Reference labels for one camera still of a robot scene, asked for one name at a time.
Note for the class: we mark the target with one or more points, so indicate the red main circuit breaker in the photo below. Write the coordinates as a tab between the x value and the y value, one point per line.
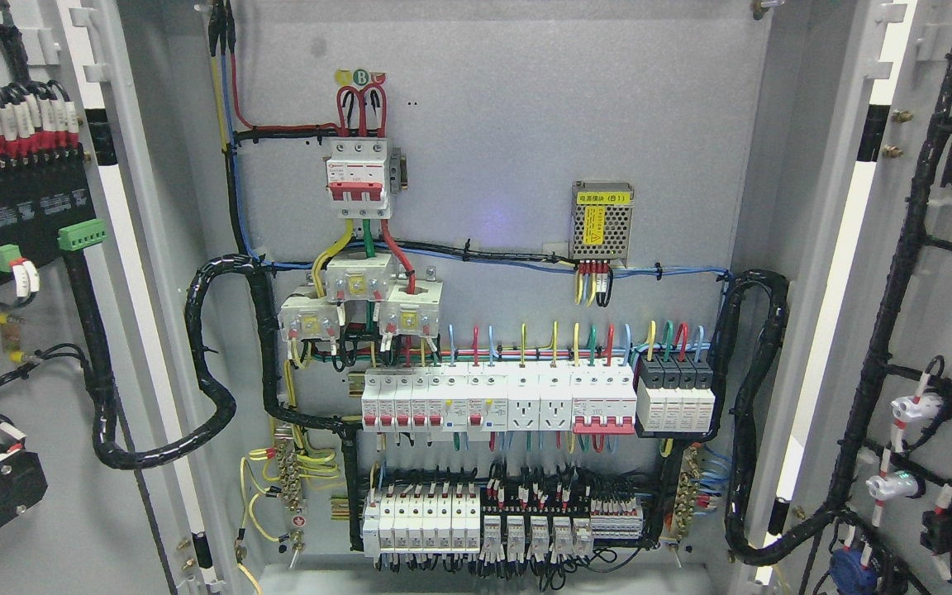
360	178

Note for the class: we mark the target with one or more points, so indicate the white socket breaker row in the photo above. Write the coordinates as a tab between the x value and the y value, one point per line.
540	399

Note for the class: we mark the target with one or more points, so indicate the black digital power meter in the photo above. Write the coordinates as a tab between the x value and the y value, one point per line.
40	196

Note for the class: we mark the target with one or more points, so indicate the brass ground terminal bar right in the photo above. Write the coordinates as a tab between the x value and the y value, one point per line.
685	501

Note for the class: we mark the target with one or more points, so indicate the red handle circuit breaker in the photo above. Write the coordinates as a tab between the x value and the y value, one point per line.
603	401

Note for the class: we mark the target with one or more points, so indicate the brass ground terminal bar left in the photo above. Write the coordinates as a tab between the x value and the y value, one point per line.
290	482

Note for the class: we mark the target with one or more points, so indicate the metal mesh power supply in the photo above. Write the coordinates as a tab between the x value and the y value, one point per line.
601	220

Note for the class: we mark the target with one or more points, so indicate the grey cabinet door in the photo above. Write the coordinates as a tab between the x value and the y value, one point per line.
96	530
843	252

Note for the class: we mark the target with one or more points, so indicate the black surge protector block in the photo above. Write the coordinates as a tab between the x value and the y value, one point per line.
675	399

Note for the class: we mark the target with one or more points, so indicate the white lower breaker row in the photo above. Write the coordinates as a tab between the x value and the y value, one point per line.
418	521

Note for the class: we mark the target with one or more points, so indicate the white current transformers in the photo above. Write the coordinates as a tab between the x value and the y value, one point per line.
356	287

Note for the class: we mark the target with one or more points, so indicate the brass ground terminal bar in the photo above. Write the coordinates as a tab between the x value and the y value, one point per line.
290	482
685	501

